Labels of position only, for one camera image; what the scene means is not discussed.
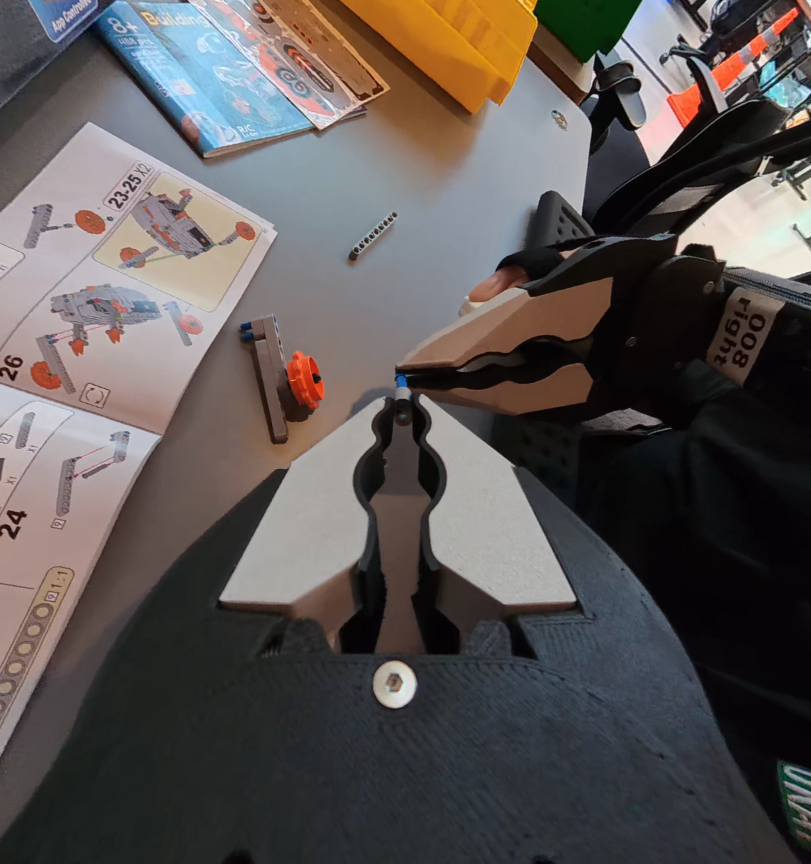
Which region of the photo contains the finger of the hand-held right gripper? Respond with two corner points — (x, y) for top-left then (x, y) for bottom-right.
(395, 277), (614, 374)
(402, 361), (595, 418)

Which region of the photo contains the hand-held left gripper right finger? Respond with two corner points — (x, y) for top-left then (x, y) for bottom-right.
(411, 393), (577, 652)

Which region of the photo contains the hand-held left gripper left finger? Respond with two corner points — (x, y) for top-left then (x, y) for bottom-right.
(218, 397), (389, 652)

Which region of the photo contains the grey beam assembly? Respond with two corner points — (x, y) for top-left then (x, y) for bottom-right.
(240, 314), (292, 445)

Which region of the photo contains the orange gear wheel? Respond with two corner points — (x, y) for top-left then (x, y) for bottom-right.
(286, 351), (327, 409)

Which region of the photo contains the light grey holed beam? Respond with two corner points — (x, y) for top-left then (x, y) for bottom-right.
(348, 211), (400, 262)

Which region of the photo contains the white orange sticker sheet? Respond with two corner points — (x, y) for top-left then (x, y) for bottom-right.
(189, 0), (369, 131)

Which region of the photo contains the person's right hand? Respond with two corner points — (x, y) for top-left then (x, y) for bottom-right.
(466, 263), (535, 308)

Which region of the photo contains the black office chair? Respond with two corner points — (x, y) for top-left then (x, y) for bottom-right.
(581, 59), (653, 203)
(591, 98), (811, 237)

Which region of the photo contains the orange traffic cone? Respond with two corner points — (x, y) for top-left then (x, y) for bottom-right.
(667, 7), (801, 129)

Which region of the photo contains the yellow plastic bin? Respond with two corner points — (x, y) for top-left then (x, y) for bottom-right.
(341, 0), (538, 114)

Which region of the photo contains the green plastic bin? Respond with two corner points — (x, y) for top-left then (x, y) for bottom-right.
(535, 0), (643, 63)

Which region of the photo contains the brown sticker sheet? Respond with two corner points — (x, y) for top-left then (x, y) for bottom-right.
(270, 0), (391, 105)

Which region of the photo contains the open instruction booklet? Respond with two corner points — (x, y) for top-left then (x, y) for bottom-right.
(0, 121), (278, 804)

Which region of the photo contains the blue instruction booklet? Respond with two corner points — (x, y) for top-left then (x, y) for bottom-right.
(95, 0), (315, 159)

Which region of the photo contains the blue robot kit box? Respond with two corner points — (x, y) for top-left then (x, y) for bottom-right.
(0, 0), (119, 75)

